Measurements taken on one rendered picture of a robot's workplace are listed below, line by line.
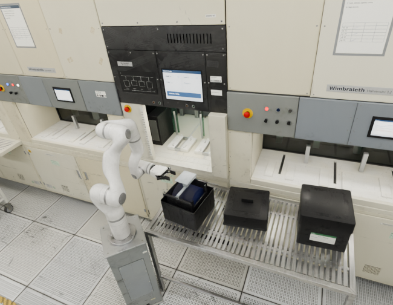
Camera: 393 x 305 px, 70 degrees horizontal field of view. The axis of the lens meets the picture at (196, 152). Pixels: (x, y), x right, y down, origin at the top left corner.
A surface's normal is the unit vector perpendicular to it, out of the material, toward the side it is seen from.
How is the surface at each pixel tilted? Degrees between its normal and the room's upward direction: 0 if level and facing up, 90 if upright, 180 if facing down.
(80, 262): 0
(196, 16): 92
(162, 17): 92
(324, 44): 90
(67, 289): 0
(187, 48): 90
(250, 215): 0
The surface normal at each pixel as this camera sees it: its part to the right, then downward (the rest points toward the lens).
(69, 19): -0.38, 0.55
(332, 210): -0.08, -0.82
